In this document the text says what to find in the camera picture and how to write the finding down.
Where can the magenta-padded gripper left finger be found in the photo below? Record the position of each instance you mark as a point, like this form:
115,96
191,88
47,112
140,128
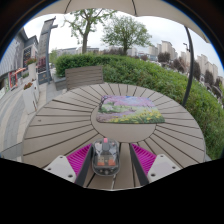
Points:
61,166

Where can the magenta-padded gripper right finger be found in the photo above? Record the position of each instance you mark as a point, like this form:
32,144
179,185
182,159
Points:
160,166

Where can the transparent computer mouse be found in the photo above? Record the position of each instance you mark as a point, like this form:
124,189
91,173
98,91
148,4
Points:
105,156

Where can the flower landscape print mouse pad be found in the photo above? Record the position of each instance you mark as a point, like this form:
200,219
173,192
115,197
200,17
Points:
130,110

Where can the white planter with orange flowers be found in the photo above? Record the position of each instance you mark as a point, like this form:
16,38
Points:
29,98

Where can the green hedge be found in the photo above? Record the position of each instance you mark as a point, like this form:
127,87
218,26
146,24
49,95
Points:
153,76

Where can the dark curved umbrella pole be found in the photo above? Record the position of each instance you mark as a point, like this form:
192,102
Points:
190,73

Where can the tall white planter with plants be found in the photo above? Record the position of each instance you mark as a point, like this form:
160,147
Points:
31,68

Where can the distant apartment buildings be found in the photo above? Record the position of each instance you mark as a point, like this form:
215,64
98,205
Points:
200,61

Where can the grey storefront building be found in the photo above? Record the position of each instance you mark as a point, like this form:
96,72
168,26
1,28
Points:
13,60

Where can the tall grey sign pillar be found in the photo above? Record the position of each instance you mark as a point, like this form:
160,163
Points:
43,46

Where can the thin-trunk sparse tree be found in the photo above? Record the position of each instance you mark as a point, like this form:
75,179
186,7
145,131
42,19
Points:
85,31

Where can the round leafy green tree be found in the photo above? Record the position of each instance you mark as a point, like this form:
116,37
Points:
126,31

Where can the beige patio umbrella canopy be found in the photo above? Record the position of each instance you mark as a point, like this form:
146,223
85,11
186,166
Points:
110,6

